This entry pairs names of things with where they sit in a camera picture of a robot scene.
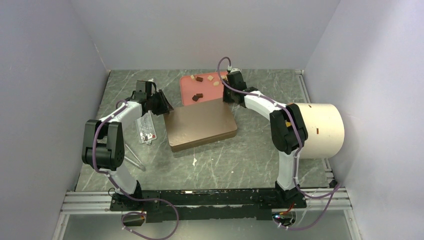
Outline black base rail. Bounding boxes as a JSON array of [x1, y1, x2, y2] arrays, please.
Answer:
[[109, 188, 307, 223]]

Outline brown chocolate box tray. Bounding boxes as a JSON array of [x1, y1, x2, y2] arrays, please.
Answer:
[[167, 128, 238, 153]]

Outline white paper leaflet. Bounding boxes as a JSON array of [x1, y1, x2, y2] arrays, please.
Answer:
[[135, 111, 157, 145]]

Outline cream orange cylinder container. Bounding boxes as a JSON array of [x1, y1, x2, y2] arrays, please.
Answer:
[[296, 103, 345, 159]]

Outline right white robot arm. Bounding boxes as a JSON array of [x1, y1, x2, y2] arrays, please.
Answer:
[[220, 68, 308, 208]]

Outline pink plastic tray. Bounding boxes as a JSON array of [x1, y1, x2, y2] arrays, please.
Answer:
[[179, 72, 224, 106]]

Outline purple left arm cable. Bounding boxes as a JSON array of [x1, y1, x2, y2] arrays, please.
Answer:
[[92, 99, 180, 240]]

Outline rose gold tongs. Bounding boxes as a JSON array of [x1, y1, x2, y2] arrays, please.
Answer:
[[124, 142, 146, 172]]

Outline gold box lid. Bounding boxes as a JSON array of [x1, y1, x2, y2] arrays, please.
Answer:
[[163, 99, 238, 138]]

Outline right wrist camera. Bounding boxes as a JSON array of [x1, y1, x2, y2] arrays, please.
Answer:
[[227, 66, 241, 74]]

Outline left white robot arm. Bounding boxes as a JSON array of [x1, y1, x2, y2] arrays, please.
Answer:
[[81, 79, 173, 210]]

